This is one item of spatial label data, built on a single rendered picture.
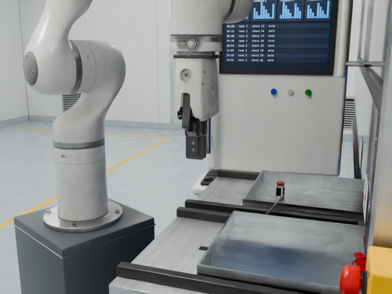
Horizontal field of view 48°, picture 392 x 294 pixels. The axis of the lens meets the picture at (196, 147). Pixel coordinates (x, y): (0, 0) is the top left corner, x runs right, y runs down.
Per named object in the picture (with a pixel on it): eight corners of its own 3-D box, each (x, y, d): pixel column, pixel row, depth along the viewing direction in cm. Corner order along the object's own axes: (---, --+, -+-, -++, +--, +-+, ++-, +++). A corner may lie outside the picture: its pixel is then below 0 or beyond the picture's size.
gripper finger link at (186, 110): (184, 118, 66) (192, 136, 71) (194, 77, 70) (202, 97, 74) (176, 118, 67) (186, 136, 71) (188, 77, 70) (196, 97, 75)
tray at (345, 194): (386, 193, 118) (388, 181, 117) (396, 231, 94) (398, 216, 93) (262, 181, 129) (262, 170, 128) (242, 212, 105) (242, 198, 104)
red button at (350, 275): (371, 291, 54) (374, 262, 53) (372, 310, 50) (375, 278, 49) (338, 286, 55) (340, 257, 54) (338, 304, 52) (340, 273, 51)
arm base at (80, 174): (29, 216, 108) (23, 143, 104) (96, 198, 121) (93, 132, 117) (67, 240, 95) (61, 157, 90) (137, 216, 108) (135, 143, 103)
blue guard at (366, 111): (355, 95, 241) (357, 62, 237) (373, 242, 62) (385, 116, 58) (354, 95, 241) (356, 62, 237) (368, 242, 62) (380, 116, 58)
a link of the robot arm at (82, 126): (43, 143, 104) (35, 39, 98) (109, 132, 116) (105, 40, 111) (69, 151, 95) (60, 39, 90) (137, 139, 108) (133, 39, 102)
